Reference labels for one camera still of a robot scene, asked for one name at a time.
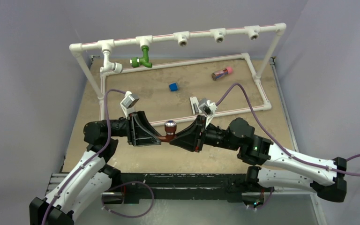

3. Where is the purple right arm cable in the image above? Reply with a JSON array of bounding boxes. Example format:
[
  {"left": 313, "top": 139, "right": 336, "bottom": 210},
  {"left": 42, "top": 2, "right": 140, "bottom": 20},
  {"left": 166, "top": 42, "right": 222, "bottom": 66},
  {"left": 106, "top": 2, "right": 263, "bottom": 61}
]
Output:
[{"left": 216, "top": 83, "right": 360, "bottom": 212}]

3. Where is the blue cube block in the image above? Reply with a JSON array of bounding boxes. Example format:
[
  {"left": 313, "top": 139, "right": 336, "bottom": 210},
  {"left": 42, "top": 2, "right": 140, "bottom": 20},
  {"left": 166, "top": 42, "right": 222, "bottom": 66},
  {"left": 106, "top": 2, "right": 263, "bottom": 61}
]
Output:
[{"left": 168, "top": 82, "right": 179, "bottom": 92}]

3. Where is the white stapler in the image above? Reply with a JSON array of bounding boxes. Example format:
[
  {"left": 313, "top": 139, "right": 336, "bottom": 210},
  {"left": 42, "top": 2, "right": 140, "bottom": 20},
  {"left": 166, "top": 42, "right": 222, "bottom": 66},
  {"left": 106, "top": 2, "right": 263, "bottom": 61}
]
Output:
[{"left": 189, "top": 97, "right": 200, "bottom": 115}]

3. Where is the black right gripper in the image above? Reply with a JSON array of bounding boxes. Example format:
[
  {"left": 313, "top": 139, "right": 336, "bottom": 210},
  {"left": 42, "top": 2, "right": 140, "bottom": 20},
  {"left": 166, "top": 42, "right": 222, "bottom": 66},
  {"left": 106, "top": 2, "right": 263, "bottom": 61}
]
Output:
[{"left": 170, "top": 116, "right": 240, "bottom": 153}]

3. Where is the green water faucet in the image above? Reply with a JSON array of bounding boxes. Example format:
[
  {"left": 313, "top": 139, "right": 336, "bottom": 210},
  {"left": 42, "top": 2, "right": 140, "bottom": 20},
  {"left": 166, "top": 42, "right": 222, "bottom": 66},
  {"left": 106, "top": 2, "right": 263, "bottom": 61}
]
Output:
[{"left": 130, "top": 45, "right": 152, "bottom": 68}]

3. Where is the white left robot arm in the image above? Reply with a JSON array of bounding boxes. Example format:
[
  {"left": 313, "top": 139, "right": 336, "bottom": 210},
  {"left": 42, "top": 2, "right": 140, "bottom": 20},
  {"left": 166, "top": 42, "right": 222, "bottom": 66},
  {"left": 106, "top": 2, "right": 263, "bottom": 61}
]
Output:
[{"left": 29, "top": 111, "right": 161, "bottom": 225}]

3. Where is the pink capped colourful can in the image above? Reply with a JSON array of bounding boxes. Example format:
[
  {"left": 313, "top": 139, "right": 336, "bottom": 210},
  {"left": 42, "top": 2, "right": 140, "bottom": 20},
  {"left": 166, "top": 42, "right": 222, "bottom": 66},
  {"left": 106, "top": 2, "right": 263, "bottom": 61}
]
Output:
[{"left": 211, "top": 67, "right": 233, "bottom": 81}]

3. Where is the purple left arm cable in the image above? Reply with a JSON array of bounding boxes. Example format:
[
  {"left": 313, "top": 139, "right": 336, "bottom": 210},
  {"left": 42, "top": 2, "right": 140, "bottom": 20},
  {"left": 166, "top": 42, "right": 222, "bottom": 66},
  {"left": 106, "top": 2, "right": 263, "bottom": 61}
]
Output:
[{"left": 40, "top": 89, "right": 155, "bottom": 225}]

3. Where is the white PVC pipe frame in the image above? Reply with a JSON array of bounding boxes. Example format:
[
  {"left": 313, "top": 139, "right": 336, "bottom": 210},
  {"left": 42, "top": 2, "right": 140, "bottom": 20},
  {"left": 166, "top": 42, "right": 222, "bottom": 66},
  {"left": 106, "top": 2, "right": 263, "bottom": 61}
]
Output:
[{"left": 69, "top": 23, "right": 286, "bottom": 130}]

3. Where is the white water faucet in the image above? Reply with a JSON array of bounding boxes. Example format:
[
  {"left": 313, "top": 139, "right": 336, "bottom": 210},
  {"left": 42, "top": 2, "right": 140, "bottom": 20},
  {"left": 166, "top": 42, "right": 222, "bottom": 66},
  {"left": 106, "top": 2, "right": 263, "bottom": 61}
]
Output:
[{"left": 100, "top": 50, "right": 123, "bottom": 73}]

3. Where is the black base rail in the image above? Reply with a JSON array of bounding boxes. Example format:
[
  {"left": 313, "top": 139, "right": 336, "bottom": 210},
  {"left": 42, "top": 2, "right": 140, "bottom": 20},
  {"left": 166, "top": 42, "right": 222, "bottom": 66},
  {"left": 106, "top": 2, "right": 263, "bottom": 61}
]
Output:
[{"left": 48, "top": 172, "right": 319, "bottom": 206}]

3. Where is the brown water faucet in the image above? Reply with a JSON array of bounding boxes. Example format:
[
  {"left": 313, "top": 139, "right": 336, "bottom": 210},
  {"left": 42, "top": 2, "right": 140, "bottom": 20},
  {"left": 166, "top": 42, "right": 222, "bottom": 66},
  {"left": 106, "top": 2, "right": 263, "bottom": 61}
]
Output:
[{"left": 158, "top": 120, "right": 177, "bottom": 143}]

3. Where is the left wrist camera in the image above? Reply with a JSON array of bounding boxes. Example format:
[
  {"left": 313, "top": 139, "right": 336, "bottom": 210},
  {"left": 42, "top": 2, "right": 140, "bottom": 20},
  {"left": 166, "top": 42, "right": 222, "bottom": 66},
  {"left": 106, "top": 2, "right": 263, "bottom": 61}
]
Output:
[{"left": 120, "top": 91, "right": 139, "bottom": 118}]

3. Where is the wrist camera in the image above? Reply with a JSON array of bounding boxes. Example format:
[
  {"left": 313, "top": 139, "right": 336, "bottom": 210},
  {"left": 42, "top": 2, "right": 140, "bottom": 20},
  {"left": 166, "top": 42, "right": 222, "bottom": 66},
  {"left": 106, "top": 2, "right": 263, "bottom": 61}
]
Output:
[
  {"left": 198, "top": 98, "right": 218, "bottom": 127},
  {"left": 120, "top": 91, "right": 139, "bottom": 118}
]

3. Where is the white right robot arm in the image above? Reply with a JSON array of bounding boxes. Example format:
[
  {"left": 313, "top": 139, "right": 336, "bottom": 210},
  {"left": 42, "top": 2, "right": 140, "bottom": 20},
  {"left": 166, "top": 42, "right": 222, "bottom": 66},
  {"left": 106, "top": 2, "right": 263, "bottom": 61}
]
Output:
[{"left": 169, "top": 116, "right": 347, "bottom": 203}]

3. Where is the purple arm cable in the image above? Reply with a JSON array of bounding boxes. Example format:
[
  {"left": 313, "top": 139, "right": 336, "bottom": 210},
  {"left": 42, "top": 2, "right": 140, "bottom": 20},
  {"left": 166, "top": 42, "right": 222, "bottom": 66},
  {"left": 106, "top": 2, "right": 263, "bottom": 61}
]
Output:
[
  {"left": 40, "top": 89, "right": 155, "bottom": 225},
  {"left": 216, "top": 83, "right": 360, "bottom": 212}
]

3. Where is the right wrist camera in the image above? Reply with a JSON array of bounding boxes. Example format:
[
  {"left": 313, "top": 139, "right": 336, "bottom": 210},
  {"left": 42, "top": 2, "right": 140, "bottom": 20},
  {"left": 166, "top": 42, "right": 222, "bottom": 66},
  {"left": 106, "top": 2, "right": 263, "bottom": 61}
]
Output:
[{"left": 198, "top": 98, "right": 218, "bottom": 127}]

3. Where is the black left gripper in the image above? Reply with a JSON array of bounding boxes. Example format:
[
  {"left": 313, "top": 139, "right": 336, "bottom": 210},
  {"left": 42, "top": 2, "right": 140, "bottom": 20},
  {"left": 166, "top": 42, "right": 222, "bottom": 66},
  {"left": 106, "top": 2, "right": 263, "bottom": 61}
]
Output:
[{"left": 105, "top": 110, "right": 164, "bottom": 145}]

